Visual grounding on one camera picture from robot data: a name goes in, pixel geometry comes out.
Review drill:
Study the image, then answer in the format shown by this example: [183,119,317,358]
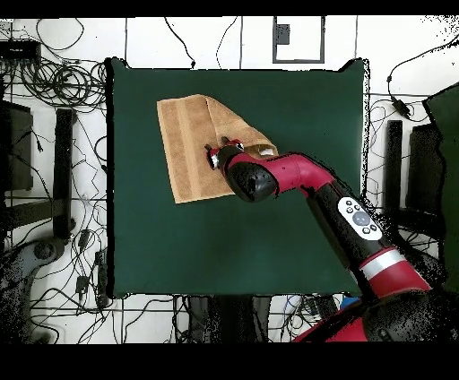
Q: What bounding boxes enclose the tan terry towel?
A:
[156,93,280,204]

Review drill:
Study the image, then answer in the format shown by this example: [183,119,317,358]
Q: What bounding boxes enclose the black flat panel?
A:
[0,99,34,191]
[406,123,446,216]

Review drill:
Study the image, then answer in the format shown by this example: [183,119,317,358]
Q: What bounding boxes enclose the black flat box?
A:
[0,39,42,62]

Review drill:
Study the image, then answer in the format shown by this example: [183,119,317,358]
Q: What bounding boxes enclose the dark green table cloth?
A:
[105,56,372,298]

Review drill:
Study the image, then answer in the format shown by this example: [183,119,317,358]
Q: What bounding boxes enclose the black upright bar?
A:
[385,119,403,216]
[52,108,77,239]

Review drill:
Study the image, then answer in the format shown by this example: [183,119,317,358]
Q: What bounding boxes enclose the black power adapter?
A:
[390,95,411,119]

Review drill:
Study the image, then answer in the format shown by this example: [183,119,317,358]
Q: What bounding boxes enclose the dark stand base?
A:
[0,236,67,288]

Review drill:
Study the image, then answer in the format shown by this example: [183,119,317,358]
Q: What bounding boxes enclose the thin black cable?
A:
[215,16,239,69]

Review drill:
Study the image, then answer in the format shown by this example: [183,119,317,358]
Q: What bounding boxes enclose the black cable with plug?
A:
[163,16,196,69]

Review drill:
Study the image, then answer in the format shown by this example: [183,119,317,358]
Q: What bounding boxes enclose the grey square floor frame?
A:
[272,15,326,65]

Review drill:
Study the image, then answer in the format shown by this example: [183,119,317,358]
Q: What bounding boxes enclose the coiled black cable bundle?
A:
[19,58,108,108]

